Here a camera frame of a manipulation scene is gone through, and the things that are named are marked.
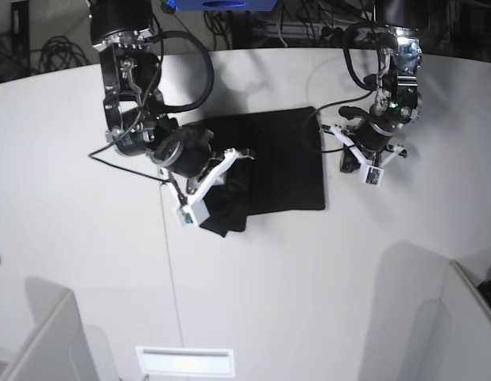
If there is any black T-shirt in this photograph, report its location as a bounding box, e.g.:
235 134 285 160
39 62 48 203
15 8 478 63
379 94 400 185
201 107 326 237

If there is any white partition left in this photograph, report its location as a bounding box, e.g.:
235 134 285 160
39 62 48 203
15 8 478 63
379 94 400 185
0 289 99 380

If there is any blue box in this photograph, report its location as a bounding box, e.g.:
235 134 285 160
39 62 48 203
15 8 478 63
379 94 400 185
167 0 277 11

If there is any white slotted tray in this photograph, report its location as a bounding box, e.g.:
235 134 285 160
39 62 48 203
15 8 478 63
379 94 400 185
136 346 236 378

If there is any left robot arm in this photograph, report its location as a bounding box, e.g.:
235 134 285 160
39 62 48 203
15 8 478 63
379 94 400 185
323 1 429 187

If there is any white partition right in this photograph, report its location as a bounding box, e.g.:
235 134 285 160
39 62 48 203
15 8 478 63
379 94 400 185
443 261 491 380

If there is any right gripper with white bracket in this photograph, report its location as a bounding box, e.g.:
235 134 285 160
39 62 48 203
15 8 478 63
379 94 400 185
149 125 255 227

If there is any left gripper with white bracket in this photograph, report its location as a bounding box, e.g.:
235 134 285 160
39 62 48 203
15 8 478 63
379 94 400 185
322 119 408 186

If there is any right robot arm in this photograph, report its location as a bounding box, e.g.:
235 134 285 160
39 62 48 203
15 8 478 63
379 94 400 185
88 1 254 237

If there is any white partition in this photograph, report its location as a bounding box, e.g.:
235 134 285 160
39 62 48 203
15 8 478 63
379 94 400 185
443 261 491 380
0 289 99 380

